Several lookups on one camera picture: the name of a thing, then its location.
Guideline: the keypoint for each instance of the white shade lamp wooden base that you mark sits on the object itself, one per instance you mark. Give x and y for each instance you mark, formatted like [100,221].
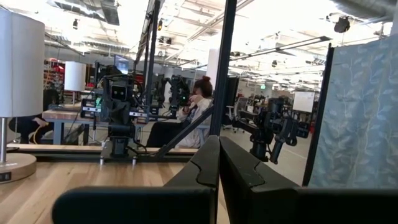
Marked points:
[18,77]

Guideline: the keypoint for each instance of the white board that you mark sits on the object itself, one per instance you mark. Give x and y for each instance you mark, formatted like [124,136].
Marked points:
[303,101]

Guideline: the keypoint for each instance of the black standing monitor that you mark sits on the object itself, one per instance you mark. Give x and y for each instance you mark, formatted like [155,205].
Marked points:
[232,90]

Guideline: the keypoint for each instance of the black ceiling camera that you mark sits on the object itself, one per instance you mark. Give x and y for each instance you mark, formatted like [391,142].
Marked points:
[342,25]

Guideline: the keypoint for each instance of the black background robot arm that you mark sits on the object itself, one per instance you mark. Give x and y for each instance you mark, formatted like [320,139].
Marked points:
[270,127]
[177,93]

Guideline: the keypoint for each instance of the wooden background workbench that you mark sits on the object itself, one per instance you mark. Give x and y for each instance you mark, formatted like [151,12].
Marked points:
[62,116]

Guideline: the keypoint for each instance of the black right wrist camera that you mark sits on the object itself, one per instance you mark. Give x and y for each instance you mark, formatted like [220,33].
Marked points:
[119,91]

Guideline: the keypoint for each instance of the pale blue floral curtain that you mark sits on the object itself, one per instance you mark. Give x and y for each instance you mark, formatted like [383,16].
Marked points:
[357,118]

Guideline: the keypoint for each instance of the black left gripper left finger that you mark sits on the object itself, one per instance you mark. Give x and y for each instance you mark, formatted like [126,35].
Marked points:
[199,174]

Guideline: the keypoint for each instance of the person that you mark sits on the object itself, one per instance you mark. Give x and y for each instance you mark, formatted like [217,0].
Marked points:
[194,118]
[28,126]

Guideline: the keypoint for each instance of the grey office chair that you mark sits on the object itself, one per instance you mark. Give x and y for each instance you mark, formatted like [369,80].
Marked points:
[229,116]

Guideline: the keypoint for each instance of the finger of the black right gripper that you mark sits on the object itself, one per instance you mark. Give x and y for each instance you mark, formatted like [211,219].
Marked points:
[90,108]
[138,114]

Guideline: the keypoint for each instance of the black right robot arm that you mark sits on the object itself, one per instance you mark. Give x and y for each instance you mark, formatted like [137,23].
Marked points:
[119,137]

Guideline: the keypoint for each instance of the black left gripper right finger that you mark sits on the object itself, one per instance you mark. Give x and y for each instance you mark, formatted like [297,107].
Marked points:
[248,186]

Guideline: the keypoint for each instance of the shelf with red bins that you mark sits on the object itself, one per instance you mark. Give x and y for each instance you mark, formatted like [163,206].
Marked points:
[54,73]

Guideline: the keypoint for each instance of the background lit monitor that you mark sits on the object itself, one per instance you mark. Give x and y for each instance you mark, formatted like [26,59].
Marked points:
[121,63]

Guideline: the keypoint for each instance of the background white shade lamp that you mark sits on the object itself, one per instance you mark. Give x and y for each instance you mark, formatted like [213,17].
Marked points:
[74,77]

